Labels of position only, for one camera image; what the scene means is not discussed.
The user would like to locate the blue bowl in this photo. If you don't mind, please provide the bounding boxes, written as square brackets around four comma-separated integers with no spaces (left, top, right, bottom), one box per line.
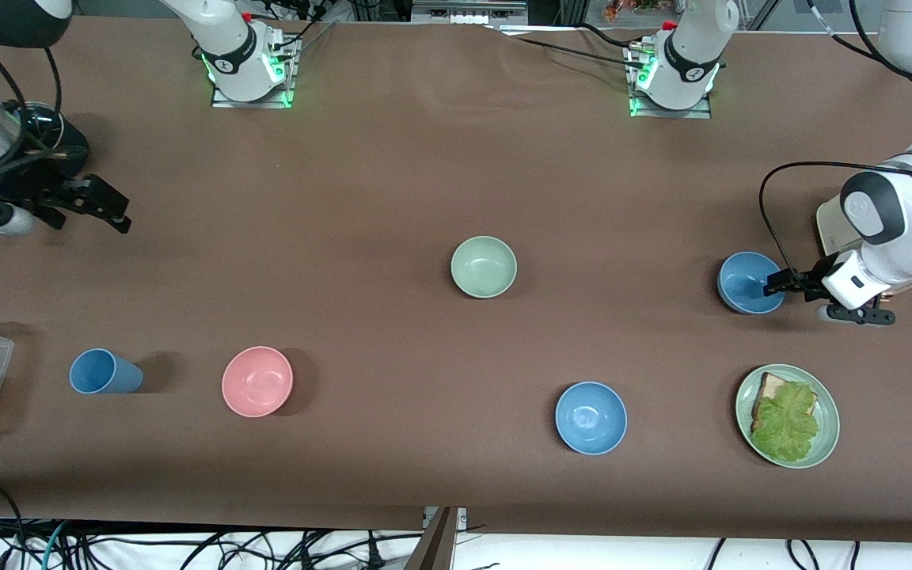
[555,382,629,456]
[717,251,785,315]

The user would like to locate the pale green bowl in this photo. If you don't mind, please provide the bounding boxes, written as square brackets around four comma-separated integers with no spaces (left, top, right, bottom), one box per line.
[450,236,518,299]

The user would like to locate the pink bowl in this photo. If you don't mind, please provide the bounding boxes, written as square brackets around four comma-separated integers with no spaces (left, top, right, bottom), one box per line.
[222,346,295,418]

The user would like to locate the white toaster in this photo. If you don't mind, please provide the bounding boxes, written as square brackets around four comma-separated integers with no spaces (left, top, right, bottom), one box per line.
[815,196,912,302]

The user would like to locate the white bread slice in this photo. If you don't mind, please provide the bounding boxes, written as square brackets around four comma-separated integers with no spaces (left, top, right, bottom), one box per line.
[751,372,819,432]

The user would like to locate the green lettuce leaf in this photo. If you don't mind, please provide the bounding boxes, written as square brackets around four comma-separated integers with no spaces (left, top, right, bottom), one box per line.
[750,382,821,463]

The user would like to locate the pale green plate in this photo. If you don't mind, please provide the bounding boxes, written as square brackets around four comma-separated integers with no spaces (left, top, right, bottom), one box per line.
[735,363,841,469]

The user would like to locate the blue plastic cup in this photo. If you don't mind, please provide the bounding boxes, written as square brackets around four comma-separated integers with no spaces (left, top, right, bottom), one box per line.
[69,348,144,395]

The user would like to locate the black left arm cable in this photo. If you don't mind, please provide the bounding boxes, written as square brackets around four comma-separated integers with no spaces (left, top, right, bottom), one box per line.
[758,161,912,290]

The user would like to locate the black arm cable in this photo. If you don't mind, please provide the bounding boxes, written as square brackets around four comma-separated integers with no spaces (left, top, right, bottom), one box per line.
[758,161,912,290]
[0,32,61,199]

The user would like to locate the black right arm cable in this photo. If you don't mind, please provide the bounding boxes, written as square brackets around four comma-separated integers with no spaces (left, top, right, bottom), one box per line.
[0,32,61,199]

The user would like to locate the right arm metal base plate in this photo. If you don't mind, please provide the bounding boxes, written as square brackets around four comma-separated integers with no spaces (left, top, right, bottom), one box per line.
[211,32,302,109]

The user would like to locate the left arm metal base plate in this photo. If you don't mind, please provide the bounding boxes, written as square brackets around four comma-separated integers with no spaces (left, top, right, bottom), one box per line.
[626,40,714,120]

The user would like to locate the black table cable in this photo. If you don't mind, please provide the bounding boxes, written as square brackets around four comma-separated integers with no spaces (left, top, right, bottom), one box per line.
[488,24,655,72]

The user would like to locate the teal cable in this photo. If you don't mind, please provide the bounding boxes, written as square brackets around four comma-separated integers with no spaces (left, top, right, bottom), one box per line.
[36,521,70,570]

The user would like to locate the grey network switch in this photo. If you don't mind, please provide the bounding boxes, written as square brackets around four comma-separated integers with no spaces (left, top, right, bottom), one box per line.
[411,0,530,26]

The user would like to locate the grey metal post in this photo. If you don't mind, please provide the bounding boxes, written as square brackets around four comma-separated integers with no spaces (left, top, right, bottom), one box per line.
[405,507,469,570]

